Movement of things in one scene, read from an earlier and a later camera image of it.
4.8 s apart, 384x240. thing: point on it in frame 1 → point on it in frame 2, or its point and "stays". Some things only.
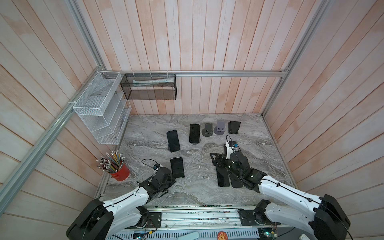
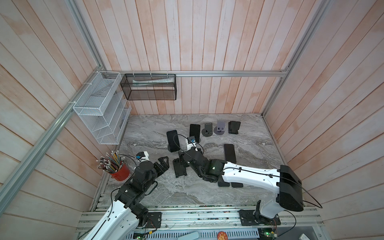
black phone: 223,177 stays
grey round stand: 207,131 stays
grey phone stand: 220,129 stays
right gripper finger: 220,160 → 182,154
